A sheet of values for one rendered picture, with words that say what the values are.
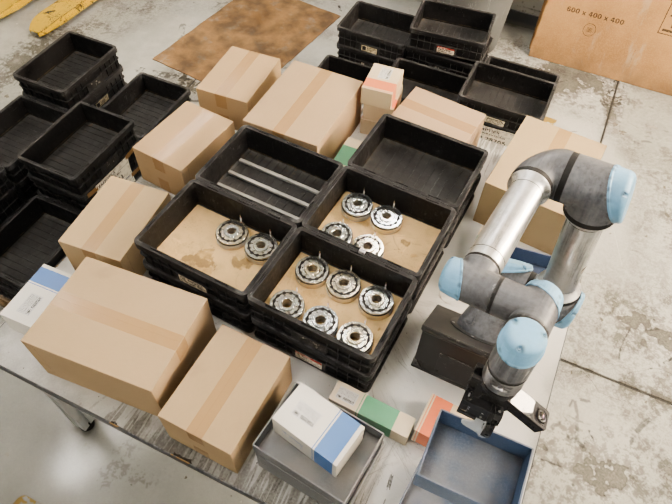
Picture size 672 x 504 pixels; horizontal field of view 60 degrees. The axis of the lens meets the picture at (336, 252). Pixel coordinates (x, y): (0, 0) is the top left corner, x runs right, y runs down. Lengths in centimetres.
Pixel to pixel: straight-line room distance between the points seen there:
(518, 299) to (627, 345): 188
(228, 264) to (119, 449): 101
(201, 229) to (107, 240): 29
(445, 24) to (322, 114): 145
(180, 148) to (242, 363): 88
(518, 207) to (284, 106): 120
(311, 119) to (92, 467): 156
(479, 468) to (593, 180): 65
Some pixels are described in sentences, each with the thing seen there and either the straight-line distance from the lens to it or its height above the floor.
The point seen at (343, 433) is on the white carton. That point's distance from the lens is 151.
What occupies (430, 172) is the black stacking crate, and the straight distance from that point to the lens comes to 212.
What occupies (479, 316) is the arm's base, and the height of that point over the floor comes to 91.
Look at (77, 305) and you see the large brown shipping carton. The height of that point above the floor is 90.
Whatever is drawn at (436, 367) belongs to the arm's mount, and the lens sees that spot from 177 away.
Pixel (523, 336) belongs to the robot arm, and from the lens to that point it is 102.
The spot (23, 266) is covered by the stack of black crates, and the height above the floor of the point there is 27.
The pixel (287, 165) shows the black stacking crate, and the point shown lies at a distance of 211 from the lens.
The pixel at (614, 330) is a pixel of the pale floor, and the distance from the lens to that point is 297.
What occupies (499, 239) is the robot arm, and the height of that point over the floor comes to 143.
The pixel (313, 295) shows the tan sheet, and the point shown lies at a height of 83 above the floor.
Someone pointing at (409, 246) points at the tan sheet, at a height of 83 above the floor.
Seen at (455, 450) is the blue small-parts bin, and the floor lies 107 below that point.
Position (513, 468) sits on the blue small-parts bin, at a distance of 137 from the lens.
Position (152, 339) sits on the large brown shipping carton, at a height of 90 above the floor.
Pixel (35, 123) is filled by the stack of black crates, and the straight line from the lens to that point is 324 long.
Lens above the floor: 232
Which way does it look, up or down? 53 degrees down
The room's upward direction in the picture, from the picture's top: 2 degrees clockwise
